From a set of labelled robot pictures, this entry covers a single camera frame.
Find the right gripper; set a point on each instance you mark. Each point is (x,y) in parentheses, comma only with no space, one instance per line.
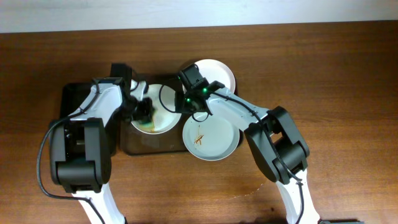
(185,104)

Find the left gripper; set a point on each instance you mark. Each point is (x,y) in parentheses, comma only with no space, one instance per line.
(143,109)

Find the green yellow sponge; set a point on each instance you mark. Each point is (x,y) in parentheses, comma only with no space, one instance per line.
(147,112)

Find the white plate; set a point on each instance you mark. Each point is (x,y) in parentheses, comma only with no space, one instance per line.
(214,70)
(163,119)

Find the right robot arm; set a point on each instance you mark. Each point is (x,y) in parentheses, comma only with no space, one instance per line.
(277,146)

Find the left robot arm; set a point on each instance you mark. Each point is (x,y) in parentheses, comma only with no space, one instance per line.
(80,151)

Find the brown translucent tray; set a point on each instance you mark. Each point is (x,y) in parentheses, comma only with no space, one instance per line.
(135,143)

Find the black plastic tray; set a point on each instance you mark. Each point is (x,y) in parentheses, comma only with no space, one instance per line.
(73,95)

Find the white plate top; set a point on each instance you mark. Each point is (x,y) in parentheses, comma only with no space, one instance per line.
(214,70)

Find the pale blue plate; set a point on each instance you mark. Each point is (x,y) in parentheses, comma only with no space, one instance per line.
(210,138)

